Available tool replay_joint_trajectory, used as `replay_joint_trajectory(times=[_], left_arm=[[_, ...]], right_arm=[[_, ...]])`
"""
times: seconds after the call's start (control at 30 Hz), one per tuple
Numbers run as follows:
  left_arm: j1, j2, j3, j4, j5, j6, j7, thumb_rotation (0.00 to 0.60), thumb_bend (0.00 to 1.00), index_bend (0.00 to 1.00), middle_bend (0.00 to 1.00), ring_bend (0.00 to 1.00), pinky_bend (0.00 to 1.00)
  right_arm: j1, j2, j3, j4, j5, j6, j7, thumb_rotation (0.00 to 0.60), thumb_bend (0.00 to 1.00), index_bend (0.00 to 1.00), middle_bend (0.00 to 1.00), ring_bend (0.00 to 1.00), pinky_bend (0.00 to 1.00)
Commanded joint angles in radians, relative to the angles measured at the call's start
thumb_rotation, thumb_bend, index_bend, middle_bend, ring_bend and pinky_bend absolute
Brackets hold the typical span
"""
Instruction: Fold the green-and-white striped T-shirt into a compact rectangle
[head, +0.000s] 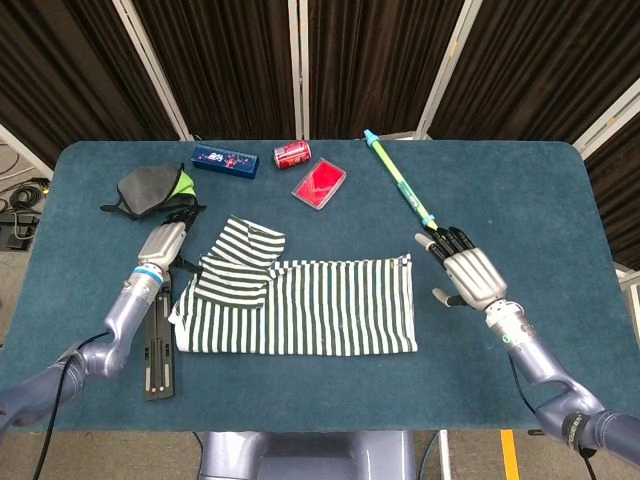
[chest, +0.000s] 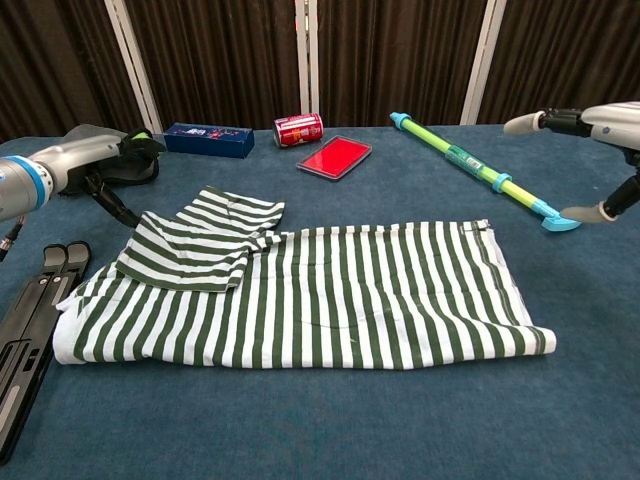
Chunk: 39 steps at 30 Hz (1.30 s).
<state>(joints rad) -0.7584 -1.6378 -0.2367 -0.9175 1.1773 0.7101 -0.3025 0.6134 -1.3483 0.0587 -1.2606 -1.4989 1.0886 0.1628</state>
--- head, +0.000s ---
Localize grey green folded cloth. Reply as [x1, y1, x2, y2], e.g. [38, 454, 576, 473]
[99, 163, 206, 221]

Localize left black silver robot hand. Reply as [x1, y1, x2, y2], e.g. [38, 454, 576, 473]
[137, 204, 207, 274]

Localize white partition base frame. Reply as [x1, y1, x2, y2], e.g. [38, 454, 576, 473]
[615, 267, 640, 346]

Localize long blue printed box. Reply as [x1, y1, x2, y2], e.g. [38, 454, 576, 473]
[191, 143, 260, 180]

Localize red flat ink pad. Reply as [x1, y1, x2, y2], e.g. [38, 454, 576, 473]
[291, 156, 348, 212]

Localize black folding laptop stand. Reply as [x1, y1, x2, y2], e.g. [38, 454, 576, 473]
[142, 279, 179, 402]

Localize white partition frame post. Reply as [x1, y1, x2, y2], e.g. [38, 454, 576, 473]
[0, 122, 55, 179]
[112, 0, 194, 141]
[572, 92, 640, 161]
[287, 0, 311, 140]
[415, 0, 481, 140]

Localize teal floor cable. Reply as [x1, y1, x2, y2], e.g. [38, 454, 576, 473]
[418, 430, 444, 480]

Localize dark pleated curtain panel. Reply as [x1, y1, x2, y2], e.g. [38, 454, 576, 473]
[132, 0, 301, 141]
[584, 124, 640, 271]
[429, 0, 640, 146]
[307, 0, 469, 141]
[0, 0, 181, 169]

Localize black floor device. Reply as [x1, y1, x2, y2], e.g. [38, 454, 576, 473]
[0, 212, 41, 251]

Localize red soda can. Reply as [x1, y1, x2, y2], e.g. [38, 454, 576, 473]
[272, 140, 312, 171]

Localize grey-blue robot torso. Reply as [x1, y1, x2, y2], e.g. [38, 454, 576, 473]
[198, 430, 416, 480]

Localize teal yellow long stick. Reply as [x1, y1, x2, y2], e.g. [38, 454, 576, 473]
[363, 128, 442, 233]

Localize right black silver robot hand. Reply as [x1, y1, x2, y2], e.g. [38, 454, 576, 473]
[413, 225, 509, 310]

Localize black floor cable bundle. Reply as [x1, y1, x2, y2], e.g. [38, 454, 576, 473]
[8, 182, 48, 211]

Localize black white striped shirt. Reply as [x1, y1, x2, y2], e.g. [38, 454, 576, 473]
[168, 214, 419, 358]

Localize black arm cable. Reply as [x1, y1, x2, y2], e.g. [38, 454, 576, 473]
[29, 332, 109, 480]
[508, 349, 599, 480]

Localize white table leg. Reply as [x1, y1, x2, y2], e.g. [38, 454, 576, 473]
[438, 429, 453, 480]

